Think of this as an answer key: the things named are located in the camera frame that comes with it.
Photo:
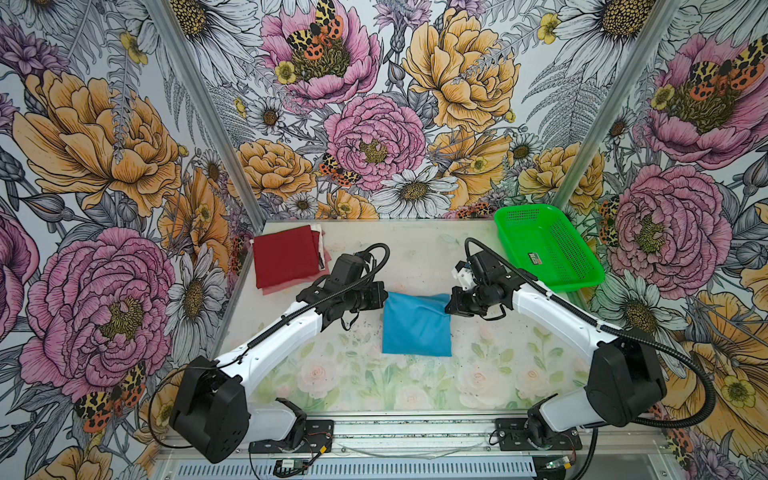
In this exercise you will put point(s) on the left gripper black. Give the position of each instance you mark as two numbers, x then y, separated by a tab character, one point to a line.
378	297

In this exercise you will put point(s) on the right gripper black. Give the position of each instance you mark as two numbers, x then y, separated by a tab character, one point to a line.
456	305

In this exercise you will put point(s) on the green plastic basket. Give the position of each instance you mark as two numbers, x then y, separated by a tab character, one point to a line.
568	264

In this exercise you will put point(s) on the blue t-shirt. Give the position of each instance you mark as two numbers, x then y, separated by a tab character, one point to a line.
416	325

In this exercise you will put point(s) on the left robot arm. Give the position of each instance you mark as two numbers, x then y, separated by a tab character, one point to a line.
213	411

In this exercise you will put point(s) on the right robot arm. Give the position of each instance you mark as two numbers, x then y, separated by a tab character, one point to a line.
624	377

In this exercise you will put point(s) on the small label in basket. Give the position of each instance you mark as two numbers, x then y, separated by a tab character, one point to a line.
534	258

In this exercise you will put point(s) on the dark red folded t-shirt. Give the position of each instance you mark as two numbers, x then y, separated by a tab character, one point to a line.
286	256

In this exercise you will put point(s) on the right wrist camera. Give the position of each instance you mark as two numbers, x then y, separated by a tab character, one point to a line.
463	274

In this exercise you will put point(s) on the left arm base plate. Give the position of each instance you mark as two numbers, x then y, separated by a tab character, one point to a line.
315	434

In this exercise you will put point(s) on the aluminium front rail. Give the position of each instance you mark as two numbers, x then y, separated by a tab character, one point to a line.
398	435

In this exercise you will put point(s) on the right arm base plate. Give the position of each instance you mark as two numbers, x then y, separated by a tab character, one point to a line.
514	434

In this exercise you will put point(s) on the white slotted cable duct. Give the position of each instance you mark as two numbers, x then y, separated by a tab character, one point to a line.
483	467

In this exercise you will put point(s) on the right aluminium corner post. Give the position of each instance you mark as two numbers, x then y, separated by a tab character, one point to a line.
658	22

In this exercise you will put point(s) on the aluminium corner post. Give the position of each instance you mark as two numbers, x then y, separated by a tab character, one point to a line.
184	64
658	22

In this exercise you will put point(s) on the left aluminium corner post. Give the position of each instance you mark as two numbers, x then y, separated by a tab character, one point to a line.
184	64

